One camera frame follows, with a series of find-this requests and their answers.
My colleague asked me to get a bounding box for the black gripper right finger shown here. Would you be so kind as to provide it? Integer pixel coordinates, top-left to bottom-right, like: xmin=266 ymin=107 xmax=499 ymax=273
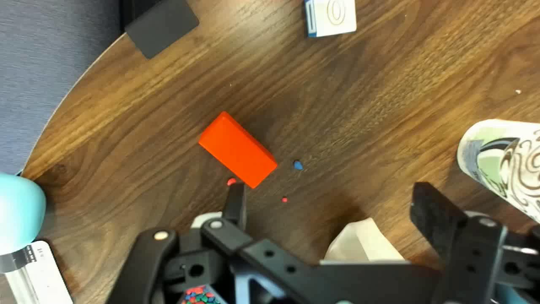
xmin=411 ymin=181 xmax=540 ymax=304

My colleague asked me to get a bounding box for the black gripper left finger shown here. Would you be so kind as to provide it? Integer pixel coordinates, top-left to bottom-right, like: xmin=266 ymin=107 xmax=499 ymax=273
xmin=107 ymin=183 xmax=256 ymax=304

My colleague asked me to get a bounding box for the patterned paper cup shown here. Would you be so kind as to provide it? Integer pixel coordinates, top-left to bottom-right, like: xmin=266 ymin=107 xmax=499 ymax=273
xmin=456 ymin=119 xmax=540 ymax=225

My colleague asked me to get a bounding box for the orange red block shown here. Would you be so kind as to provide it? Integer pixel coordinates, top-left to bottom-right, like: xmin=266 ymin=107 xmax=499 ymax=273
xmin=198 ymin=111 xmax=281 ymax=192

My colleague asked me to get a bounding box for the small wooden block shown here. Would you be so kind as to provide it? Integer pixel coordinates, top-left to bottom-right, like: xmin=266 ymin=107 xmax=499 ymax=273
xmin=304 ymin=0 xmax=358 ymax=40

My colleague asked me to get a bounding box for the teal ball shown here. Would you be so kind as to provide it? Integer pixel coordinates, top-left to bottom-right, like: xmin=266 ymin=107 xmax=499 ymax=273
xmin=0 ymin=173 xmax=48 ymax=257

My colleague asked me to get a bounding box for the dark grey sofa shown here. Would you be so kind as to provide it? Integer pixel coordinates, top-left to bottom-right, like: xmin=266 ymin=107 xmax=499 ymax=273
xmin=0 ymin=0 xmax=124 ymax=176

